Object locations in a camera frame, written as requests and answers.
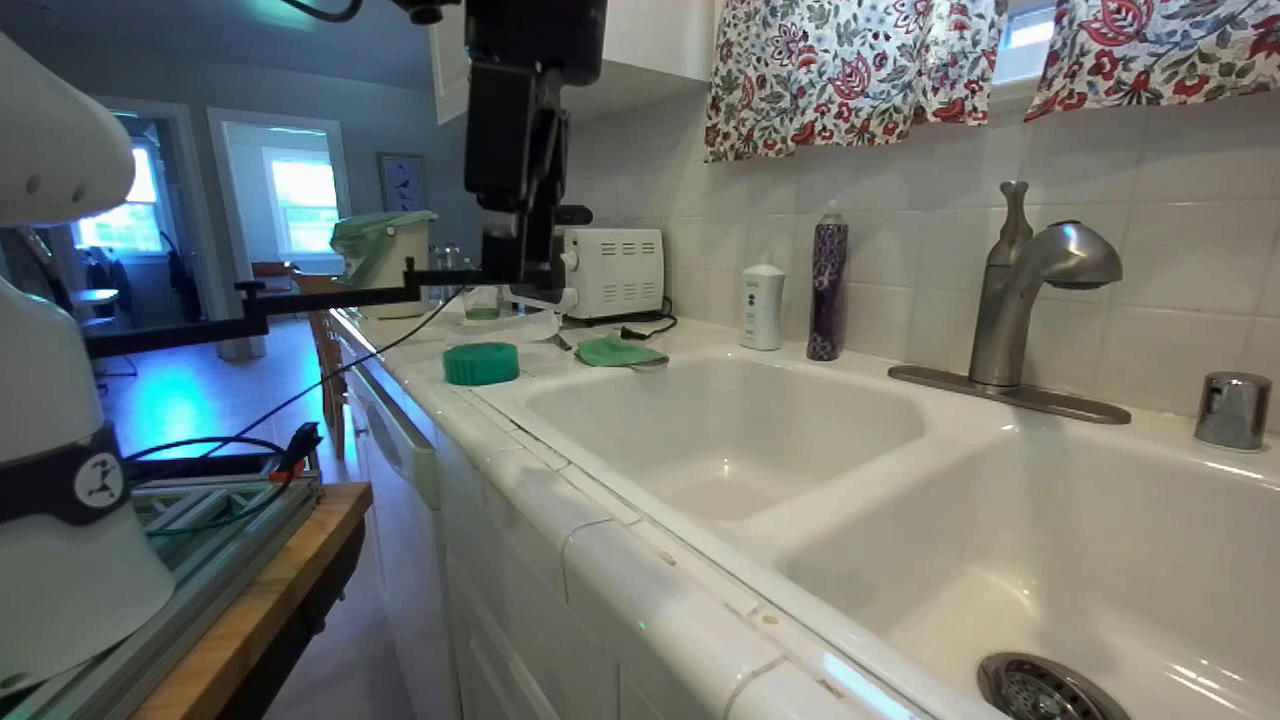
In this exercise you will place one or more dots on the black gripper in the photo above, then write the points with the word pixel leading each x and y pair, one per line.
pixel 506 134

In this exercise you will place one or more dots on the purple floral soap bottle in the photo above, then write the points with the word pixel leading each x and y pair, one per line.
pixel 828 295

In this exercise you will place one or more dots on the white double basin sink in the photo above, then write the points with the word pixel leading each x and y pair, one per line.
pixel 735 425

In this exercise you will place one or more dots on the metal sink drain strainer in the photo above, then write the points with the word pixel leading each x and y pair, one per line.
pixel 1045 690

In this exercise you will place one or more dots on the white plate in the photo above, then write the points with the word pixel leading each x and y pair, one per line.
pixel 513 321

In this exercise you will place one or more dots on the white toaster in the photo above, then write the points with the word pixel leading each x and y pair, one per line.
pixel 613 274

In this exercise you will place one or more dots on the green round sponge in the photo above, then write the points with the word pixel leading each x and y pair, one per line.
pixel 481 367

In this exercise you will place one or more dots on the green scrubbing cloth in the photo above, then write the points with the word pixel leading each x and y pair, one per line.
pixel 623 354

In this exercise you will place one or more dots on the green stand mixer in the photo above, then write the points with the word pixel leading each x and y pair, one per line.
pixel 384 243

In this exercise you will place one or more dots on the white glass door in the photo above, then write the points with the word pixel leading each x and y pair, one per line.
pixel 287 202

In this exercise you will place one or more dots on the white soap pump dispenser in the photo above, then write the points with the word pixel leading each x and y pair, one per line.
pixel 760 311

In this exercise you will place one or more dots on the black red clamp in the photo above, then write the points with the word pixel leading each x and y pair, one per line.
pixel 287 455

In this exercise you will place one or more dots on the white lower cabinets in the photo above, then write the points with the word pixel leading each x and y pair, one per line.
pixel 535 627

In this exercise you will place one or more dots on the wooden board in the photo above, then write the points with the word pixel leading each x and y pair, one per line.
pixel 255 613

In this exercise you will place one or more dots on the brushed metal kitchen faucet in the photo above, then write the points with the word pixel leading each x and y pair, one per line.
pixel 1006 321

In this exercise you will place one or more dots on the bright kitchen window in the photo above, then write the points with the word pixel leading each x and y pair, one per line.
pixel 1027 34

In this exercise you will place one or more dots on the black stereo camera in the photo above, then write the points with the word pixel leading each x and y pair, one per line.
pixel 577 214

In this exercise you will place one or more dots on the framed wall picture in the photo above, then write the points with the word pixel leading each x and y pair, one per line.
pixel 401 182

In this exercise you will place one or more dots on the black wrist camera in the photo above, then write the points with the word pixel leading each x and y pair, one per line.
pixel 565 34

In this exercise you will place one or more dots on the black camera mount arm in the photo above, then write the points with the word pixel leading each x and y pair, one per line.
pixel 272 302

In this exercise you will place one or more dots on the metal base plate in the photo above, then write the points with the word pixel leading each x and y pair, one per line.
pixel 222 525

